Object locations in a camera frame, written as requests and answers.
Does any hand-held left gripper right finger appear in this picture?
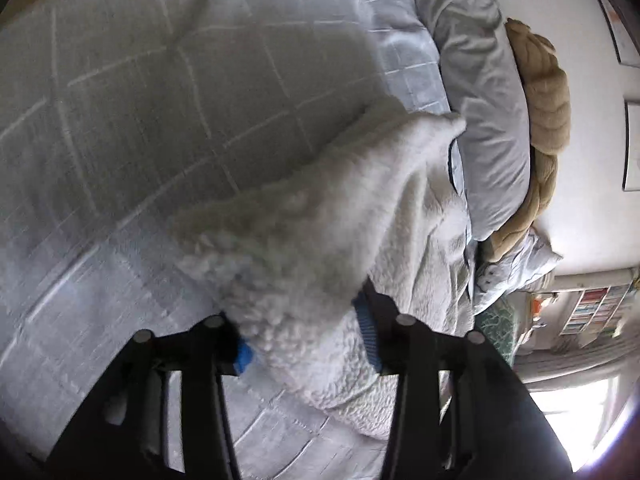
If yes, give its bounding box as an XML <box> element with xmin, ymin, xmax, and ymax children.
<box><xmin>351</xmin><ymin>279</ymin><xmax>576</xmax><ymax>480</ymax></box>

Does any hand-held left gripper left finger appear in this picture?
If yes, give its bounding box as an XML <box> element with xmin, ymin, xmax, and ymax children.
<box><xmin>46</xmin><ymin>312</ymin><xmax>257</xmax><ymax>480</ymax></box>

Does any white fleece zip jacket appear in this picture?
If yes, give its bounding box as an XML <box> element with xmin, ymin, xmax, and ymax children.
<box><xmin>167</xmin><ymin>104</ymin><xmax>477</xmax><ymax>442</ymax></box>

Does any green coral print pillow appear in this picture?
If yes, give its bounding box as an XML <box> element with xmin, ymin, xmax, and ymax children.
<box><xmin>475</xmin><ymin>304</ymin><xmax>522</xmax><ymax>367</ymax></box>

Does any white cartoon print pillow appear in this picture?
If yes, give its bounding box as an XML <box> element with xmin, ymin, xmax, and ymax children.
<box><xmin>472</xmin><ymin>232</ymin><xmax>564</xmax><ymax>312</ymax></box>

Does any cluttered white shelf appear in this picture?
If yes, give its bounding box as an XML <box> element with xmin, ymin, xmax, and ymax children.
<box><xmin>520</xmin><ymin>269</ymin><xmax>640</xmax><ymax>352</ymax></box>

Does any grey pillow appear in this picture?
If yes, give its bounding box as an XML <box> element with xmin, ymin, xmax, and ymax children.
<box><xmin>399</xmin><ymin>0</ymin><xmax>532</xmax><ymax>242</ymax></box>

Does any light blue grid bed sheet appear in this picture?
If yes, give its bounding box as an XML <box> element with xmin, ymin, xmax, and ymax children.
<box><xmin>0</xmin><ymin>0</ymin><xmax>453</xmax><ymax>480</ymax></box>

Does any brown quilted blanket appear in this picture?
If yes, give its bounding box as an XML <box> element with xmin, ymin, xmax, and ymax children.
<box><xmin>481</xmin><ymin>17</ymin><xmax>572</xmax><ymax>264</ymax></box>

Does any framed wall picture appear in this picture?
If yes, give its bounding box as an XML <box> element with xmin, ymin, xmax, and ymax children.
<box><xmin>584</xmin><ymin>0</ymin><xmax>640</xmax><ymax>69</ymax></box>
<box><xmin>622</xmin><ymin>100</ymin><xmax>640</xmax><ymax>194</ymax></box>

